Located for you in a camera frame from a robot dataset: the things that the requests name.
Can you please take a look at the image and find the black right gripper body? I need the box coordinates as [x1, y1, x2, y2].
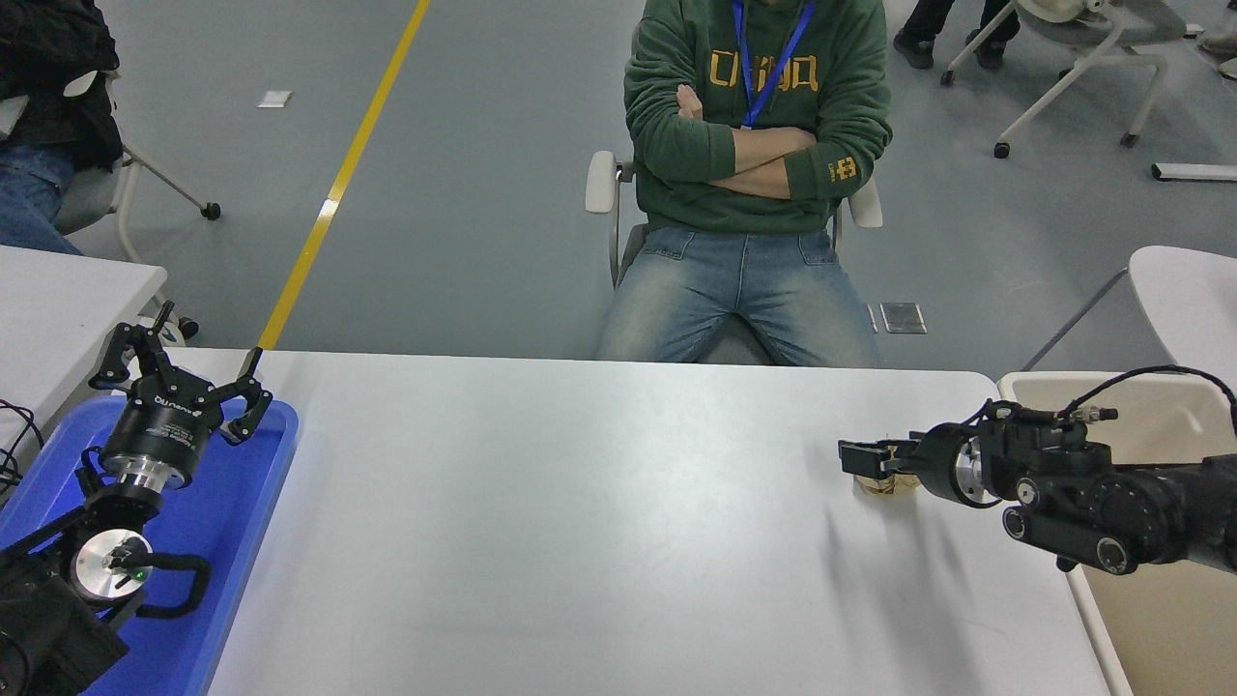
[912, 424, 973, 505]

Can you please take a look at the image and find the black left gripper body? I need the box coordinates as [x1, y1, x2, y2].
[101, 370, 226, 476]

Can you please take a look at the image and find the large pale bin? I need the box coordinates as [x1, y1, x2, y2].
[997, 371, 1237, 696]

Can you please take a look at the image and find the white-framed wheeled chair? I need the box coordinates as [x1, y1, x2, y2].
[940, 0, 1170, 160]

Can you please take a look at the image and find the grey chair with white armrests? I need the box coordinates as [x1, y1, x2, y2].
[585, 150, 883, 366]

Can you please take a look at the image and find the white side table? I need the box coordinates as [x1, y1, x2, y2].
[0, 245, 169, 455]

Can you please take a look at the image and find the person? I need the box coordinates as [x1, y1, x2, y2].
[594, 0, 895, 366]
[892, 0, 1021, 71]
[0, 0, 125, 255]

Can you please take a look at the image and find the tan paper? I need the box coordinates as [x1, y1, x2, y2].
[855, 440, 924, 497]

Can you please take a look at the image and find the blue plastic tray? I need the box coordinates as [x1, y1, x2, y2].
[0, 394, 301, 696]

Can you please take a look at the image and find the white rounded table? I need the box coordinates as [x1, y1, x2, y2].
[1022, 246, 1237, 399]

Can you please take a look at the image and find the grey wheeled chair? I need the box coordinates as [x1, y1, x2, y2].
[53, 68, 223, 347]

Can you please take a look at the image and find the yellow floor tape line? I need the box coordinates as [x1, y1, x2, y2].
[257, 0, 433, 351]

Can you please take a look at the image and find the white bar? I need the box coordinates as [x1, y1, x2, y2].
[1152, 163, 1237, 184]

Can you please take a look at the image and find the thin black cable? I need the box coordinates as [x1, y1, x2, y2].
[0, 398, 45, 508]

